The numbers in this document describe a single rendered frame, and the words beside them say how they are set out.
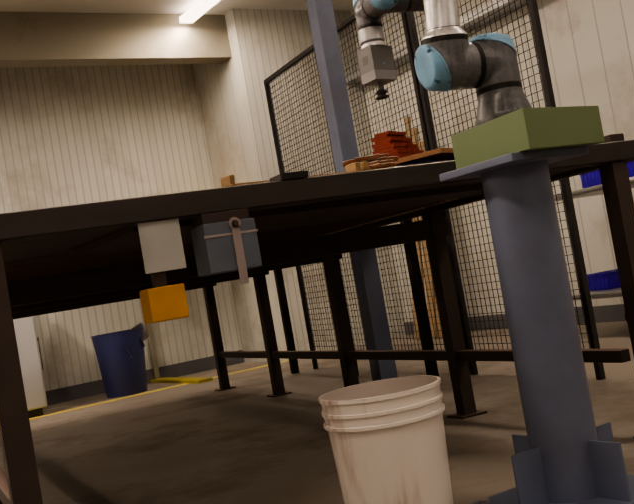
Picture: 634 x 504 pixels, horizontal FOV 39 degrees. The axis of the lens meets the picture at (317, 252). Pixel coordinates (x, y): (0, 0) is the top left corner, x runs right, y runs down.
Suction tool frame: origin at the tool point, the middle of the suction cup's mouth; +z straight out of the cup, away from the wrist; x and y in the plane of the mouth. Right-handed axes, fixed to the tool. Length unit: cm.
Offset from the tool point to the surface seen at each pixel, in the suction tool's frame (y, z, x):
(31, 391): -55, 83, -485
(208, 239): 71, 38, 7
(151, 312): 87, 53, 3
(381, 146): -61, -1, -69
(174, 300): 81, 51, 4
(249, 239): 61, 39, 9
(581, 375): -3, 85, 50
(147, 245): 84, 37, 1
